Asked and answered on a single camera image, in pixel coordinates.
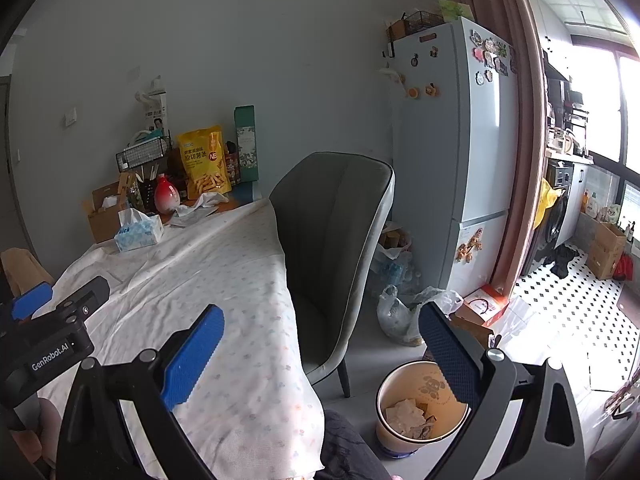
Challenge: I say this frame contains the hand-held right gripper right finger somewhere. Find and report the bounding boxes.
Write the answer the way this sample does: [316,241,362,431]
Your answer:
[419,302,587,480]

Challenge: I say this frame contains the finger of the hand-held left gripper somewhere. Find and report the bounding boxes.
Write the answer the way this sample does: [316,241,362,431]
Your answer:
[10,276,110,356]
[11,282,53,321]

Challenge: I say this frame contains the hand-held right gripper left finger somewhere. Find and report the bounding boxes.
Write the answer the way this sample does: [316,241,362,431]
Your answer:
[55,304,224,480]

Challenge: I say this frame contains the cream round trash bin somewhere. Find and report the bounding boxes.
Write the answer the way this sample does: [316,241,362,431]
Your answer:
[375,360,473,458]

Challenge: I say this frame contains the person's left hand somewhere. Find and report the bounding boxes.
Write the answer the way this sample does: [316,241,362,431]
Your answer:
[10,400,63,466]

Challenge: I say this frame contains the tan jacket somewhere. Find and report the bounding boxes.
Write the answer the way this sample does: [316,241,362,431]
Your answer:
[0,247,56,301]

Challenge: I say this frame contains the white patterned tablecloth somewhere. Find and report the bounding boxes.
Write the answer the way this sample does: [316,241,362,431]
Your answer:
[37,197,326,476]

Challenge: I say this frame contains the orange white box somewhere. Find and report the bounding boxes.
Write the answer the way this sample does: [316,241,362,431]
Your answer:
[462,284,511,323]

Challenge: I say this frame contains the open brown cardboard box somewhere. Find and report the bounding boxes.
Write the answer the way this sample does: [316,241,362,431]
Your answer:
[82,172,136,245]

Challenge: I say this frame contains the blue white tissue pack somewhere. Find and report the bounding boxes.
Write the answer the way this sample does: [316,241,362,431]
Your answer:
[114,208,164,253]

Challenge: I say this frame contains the pack of water bottles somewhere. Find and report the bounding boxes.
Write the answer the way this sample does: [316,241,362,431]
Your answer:
[372,255,421,296]

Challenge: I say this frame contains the orange animal fridge magnets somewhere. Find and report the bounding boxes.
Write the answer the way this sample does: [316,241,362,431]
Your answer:
[457,227,486,263]

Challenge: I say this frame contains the dark utensil holder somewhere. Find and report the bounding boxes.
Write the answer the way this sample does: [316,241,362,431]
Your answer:
[136,170,160,211]

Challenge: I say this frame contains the flat grey paper packet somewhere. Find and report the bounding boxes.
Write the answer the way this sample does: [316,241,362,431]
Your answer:
[172,205,221,226]

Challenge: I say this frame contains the red white vase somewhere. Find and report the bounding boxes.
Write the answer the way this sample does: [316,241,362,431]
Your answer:
[154,173,180,213]

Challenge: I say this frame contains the black clothes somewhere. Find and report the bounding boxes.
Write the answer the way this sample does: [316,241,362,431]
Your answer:
[535,242,583,281]

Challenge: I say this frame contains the crumpled white plastic bag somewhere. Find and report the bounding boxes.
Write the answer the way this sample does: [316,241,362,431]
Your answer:
[175,191,230,216]

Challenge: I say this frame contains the grey upholstered chair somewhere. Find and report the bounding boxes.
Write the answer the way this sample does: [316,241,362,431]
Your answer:
[269,151,396,398]

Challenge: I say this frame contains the dark washing machine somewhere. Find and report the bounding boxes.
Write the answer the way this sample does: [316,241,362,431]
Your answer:
[542,157,586,251]

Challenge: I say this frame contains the large brown cardboard box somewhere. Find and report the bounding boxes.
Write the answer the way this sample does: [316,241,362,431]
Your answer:
[585,222,628,281]

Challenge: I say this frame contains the yellow snack bag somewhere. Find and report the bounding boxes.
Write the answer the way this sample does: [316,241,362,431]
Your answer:
[177,125,233,201]

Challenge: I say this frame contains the white refrigerator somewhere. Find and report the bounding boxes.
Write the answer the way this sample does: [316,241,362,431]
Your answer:
[385,16,521,301]

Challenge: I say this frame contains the red bag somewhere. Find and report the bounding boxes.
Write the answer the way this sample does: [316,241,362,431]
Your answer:
[612,252,635,282]

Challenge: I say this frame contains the tall white carton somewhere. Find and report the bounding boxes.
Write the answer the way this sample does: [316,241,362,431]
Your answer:
[136,77,168,133]

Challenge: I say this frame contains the tall green patterned box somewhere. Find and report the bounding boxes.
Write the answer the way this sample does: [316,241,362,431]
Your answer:
[234,105,260,183]

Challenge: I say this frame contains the kitchen shelf rack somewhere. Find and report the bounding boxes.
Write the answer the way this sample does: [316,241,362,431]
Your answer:
[545,60,591,158]

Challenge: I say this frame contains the cluster of fridge magnets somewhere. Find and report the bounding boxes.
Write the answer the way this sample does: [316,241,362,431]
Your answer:
[470,30,516,83]

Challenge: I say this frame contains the light green box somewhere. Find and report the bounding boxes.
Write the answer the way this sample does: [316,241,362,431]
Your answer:
[439,0,473,23]

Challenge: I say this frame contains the black wire basket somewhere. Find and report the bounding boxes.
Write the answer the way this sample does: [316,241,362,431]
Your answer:
[116,136,171,171]

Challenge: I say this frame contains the small dark wire basket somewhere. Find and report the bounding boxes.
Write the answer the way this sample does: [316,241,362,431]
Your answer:
[402,10,446,36]

